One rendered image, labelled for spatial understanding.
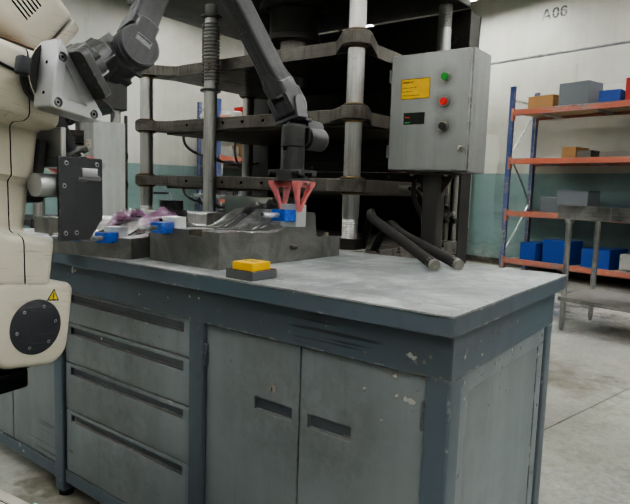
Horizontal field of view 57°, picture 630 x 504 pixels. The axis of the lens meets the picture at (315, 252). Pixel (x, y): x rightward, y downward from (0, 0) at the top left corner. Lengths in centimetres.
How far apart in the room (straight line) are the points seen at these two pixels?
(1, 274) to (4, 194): 15
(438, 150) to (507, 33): 700
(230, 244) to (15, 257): 49
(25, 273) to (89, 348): 71
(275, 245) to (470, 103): 84
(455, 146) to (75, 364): 139
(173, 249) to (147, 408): 45
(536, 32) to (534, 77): 58
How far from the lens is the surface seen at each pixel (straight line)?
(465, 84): 201
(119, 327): 172
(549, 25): 867
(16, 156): 121
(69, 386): 200
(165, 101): 951
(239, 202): 246
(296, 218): 139
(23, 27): 122
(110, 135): 584
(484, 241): 880
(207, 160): 255
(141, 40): 116
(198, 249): 144
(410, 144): 207
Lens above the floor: 100
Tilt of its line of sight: 6 degrees down
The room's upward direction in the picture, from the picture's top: 2 degrees clockwise
